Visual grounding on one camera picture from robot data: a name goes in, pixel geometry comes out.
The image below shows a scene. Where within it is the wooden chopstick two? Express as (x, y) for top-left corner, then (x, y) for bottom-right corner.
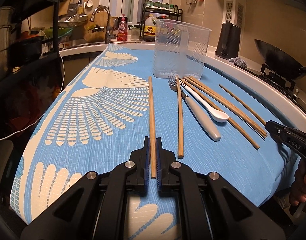
(176, 75), (184, 159)

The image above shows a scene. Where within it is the wooden chopstick three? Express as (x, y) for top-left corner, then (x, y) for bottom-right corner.
(180, 79), (260, 150)

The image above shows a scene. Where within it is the white handled fork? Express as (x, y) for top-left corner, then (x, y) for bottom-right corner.
(168, 76), (221, 141)

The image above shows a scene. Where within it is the white ceramic spoon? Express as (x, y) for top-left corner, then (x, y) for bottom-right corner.
(179, 80), (229, 123)

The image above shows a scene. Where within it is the wooden chopstick one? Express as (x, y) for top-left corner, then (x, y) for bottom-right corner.
(148, 76), (156, 179)

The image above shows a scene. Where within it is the wooden chopstick six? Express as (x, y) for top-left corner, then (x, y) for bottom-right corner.
(219, 84), (266, 125)

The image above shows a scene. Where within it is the wooden chopstick five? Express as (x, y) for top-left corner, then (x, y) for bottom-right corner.
(189, 75), (268, 137)

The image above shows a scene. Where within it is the chrome kitchen faucet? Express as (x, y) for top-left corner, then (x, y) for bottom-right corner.
(87, 5), (116, 43)

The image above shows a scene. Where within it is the person right hand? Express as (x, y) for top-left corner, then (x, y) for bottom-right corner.
(289, 159), (306, 206)

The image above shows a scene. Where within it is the gas stove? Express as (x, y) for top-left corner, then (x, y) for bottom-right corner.
(242, 63), (306, 120)

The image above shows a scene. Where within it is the blue patterned table mat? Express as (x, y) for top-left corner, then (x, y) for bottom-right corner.
(10, 45), (298, 229)

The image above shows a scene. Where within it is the black wok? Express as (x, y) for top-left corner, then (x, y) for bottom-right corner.
(254, 39), (306, 80)

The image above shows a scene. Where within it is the blue checkered cloth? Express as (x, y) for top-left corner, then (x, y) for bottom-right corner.
(228, 57), (248, 68)

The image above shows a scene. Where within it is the black electric kettle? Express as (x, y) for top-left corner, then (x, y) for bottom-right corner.
(215, 21), (241, 60)

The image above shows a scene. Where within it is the clear plastic utensil holder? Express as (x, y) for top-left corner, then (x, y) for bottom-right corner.
(153, 19), (212, 80)

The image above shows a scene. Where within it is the red dish soap pouch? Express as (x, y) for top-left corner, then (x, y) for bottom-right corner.
(117, 14), (128, 42)

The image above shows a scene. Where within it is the wooden cutting board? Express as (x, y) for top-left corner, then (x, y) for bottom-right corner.
(83, 10), (113, 43)

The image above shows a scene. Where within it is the green basin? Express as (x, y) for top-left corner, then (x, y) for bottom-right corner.
(44, 27), (73, 38)

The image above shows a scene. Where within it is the glass jar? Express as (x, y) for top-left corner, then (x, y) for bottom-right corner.
(129, 24), (140, 41)

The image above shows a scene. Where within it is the yellow label oil jug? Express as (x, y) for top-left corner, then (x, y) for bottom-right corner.
(144, 14), (156, 42)

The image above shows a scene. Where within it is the black spice rack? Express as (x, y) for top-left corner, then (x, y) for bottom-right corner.
(140, 1), (183, 41)

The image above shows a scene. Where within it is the steel stock pot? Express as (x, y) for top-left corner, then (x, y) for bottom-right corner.
(0, 7), (13, 80)

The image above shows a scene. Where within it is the black metal shelf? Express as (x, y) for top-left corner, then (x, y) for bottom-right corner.
(4, 0), (61, 54)

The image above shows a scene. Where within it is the white cable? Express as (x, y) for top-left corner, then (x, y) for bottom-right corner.
(0, 29), (66, 144)

